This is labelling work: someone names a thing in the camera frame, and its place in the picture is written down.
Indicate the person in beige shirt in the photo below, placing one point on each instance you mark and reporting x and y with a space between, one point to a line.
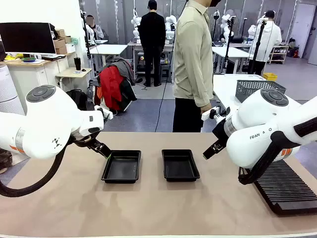
193 62

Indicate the large cardboard box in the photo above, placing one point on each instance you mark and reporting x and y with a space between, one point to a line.
59 43

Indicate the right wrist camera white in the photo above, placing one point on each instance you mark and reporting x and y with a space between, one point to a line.
210 113

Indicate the person in black clothes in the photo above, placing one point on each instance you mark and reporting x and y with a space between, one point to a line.
151 37

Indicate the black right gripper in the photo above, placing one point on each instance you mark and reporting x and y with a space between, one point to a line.
221 135

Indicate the black tumbler with straw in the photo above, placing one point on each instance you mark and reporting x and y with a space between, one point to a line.
77 64

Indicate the person in white hoodie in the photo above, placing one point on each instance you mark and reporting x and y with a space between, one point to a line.
266 39

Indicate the white side table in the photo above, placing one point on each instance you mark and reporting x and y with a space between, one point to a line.
225 89

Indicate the person in grey jacket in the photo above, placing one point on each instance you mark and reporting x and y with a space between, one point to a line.
94 31

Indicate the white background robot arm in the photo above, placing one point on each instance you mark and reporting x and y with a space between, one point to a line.
135 27
226 23
171 26

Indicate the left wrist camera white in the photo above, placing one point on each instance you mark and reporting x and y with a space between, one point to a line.
106 112

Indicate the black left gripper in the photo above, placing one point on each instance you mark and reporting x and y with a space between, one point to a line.
84 141

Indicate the black camera tripod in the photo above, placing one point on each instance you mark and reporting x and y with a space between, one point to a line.
258 44
229 44

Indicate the person's right hand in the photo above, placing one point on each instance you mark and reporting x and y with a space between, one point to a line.
206 109

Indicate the white background work table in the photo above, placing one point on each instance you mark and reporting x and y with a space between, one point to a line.
107 49
230 53

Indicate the grey mesh basket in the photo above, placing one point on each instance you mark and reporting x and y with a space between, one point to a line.
252 89

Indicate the person's right forearm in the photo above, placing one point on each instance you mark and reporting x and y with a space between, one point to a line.
201 98

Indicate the white storage box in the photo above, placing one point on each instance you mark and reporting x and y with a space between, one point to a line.
70 47

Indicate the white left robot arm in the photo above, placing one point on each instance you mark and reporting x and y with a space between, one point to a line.
49 119

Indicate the red jacket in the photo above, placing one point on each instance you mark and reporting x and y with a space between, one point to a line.
111 86

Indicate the yellow box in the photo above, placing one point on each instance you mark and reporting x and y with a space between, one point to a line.
270 76

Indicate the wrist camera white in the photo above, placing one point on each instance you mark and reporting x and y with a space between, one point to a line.
106 112
210 113

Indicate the small cardboard box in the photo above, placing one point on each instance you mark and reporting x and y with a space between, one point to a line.
60 32

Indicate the black ESD tray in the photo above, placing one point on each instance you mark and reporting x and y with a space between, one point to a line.
121 167
180 165

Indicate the black backpack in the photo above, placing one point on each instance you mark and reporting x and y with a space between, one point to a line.
79 99

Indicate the black slotted board rack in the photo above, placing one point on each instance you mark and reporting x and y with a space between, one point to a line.
287 188

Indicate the small light wood desk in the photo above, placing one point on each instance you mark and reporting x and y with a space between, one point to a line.
73 73

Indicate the green bowl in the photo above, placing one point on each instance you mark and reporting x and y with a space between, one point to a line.
28 59

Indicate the grey jacket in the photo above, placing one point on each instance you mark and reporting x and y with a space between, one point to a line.
123 68

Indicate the camouflage bag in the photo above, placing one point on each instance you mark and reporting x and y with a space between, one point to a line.
5 161

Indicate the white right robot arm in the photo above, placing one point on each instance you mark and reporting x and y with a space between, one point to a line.
260 119

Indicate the black computer monitor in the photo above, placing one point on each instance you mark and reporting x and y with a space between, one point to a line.
27 37

